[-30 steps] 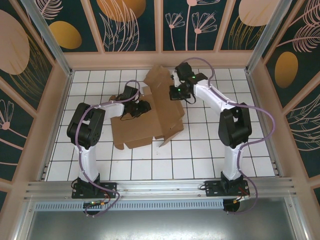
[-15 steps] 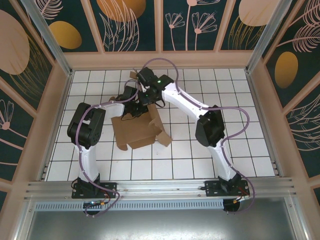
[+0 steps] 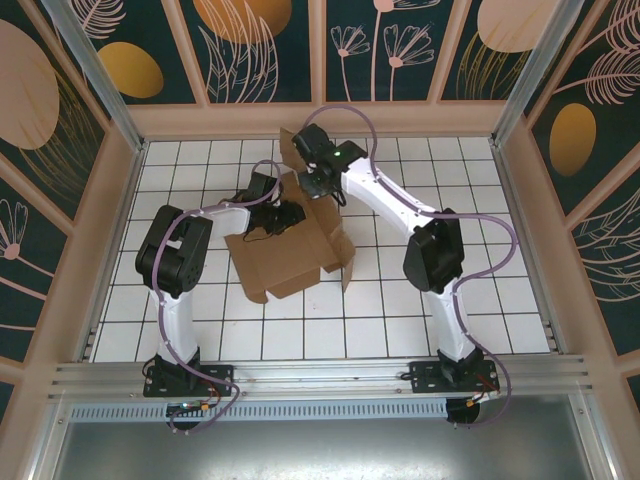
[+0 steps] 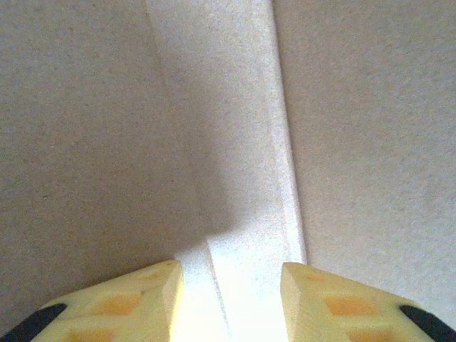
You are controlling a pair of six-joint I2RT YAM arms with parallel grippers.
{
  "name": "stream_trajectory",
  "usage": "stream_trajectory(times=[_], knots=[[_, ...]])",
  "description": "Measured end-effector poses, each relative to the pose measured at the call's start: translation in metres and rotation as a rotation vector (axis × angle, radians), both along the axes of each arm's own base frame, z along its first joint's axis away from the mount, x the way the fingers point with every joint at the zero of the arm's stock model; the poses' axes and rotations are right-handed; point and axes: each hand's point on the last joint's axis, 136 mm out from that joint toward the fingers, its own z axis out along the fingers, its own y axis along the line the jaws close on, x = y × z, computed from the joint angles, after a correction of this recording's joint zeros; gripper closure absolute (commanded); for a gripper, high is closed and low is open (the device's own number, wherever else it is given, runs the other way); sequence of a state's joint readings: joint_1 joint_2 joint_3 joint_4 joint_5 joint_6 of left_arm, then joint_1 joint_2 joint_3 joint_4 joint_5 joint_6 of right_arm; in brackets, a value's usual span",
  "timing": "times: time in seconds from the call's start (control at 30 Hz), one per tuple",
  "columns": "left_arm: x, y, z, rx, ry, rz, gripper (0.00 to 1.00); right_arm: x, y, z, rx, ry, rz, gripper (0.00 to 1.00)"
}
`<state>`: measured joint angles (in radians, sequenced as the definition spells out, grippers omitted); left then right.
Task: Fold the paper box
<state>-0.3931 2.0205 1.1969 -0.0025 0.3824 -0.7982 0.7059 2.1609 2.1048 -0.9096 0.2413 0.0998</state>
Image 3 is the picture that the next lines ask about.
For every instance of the aluminium table edge strip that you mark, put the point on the aluminium table edge strip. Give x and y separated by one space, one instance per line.
513 200
128 200

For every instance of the aluminium mounting rail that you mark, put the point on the aluminium mounting rail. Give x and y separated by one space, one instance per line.
320 372

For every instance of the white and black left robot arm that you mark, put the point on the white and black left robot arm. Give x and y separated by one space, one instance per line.
180 325

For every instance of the grey metal sheet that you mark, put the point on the grey metal sheet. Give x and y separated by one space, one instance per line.
320 450

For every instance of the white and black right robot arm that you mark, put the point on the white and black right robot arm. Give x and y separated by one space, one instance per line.
385 195

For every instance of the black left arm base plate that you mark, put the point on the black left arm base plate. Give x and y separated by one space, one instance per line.
220 380

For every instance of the yellow plug connector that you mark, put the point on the yellow plug connector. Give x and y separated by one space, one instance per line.
472 402

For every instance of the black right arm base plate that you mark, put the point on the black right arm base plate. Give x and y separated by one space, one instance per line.
425 377

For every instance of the aluminium frame post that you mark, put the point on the aluminium frame post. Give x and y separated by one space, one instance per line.
534 75
101 75

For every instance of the brown cardboard paper box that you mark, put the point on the brown cardboard paper box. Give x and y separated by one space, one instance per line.
280 260

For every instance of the small green circuit board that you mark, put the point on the small green circuit board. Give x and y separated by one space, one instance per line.
187 406

